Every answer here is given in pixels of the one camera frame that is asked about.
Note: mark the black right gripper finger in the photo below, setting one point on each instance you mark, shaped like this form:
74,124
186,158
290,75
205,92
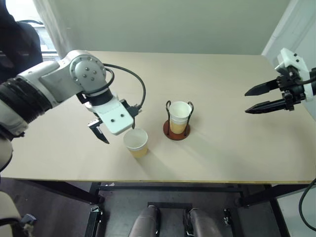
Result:
269,106
264,88

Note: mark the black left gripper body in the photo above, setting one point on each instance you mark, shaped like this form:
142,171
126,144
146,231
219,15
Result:
130,109

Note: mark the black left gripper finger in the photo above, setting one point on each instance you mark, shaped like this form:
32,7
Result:
133,125
100,135

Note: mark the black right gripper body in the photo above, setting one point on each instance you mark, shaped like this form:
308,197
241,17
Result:
292,89

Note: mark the orange white ribbed paper cup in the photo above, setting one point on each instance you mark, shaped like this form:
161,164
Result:
178,128
138,150
179,111

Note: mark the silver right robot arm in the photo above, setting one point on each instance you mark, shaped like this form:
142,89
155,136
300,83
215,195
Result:
311,91

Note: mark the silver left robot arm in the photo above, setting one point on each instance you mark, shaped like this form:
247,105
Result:
56,79

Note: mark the brown wire cup holder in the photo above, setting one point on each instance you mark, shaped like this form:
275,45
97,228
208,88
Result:
176,137

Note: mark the dark rounded shape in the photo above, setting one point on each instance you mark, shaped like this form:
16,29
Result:
145,224
205,225

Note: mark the window with blinds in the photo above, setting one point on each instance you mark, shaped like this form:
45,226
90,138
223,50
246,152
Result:
48,47

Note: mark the white curtain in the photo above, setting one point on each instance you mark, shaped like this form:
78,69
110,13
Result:
54,19

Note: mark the beige rounded shell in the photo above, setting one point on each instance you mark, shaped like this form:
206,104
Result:
8,209

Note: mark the black office chair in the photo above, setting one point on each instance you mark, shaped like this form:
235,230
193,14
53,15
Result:
24,44

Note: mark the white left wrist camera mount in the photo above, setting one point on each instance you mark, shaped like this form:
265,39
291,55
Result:
116,118

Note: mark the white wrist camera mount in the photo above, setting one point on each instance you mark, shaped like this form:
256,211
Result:
288,58
116,118

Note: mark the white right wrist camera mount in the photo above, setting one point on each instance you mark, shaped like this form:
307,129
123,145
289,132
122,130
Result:
288,58

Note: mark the black metal table frame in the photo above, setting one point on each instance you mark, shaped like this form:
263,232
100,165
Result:
168,190

